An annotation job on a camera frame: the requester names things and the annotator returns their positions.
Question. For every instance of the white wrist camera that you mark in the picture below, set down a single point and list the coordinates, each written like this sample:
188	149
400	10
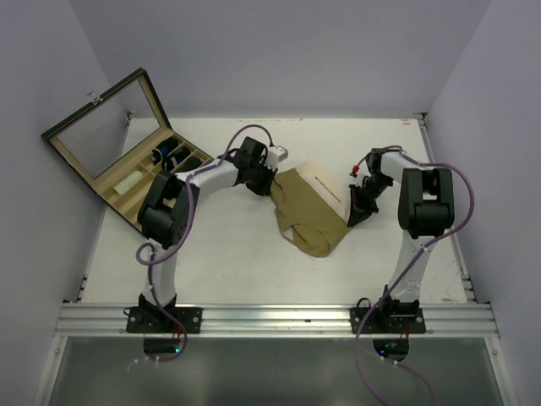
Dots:
355	171
277	154

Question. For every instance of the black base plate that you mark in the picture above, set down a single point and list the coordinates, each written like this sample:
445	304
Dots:
386	324
164	321

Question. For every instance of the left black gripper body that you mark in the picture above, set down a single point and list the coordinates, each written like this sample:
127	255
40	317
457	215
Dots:
259	178

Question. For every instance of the black white rolled underwear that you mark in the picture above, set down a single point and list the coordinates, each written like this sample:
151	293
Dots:
175	158

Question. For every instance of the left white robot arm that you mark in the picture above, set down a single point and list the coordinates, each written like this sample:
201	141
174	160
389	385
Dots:
167	214

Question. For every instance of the aluminium front rail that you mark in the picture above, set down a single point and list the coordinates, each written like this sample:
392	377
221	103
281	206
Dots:
328	321

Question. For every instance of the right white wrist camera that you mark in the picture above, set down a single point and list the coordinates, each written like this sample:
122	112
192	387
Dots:
355	171

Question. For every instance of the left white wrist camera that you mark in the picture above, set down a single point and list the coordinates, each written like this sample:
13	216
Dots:
277	154

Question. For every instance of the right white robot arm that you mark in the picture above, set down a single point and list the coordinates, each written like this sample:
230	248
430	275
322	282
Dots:
401	294

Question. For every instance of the black compartment storage box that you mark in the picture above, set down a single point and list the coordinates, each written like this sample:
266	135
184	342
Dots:
112	136

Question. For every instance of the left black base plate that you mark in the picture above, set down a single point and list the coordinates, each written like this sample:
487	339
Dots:
164	321

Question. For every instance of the white rolled cloth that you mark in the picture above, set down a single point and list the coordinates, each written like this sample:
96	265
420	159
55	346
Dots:
128	183

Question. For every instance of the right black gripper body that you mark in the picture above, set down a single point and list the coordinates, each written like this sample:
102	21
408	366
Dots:
376	184

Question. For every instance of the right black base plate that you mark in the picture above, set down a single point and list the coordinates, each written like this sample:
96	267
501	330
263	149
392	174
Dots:
386	324

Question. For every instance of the olive tan underwear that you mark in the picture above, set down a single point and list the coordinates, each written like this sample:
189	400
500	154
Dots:
311	208

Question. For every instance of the black blue rolled underwear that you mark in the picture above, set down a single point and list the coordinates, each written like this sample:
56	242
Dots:
160	152

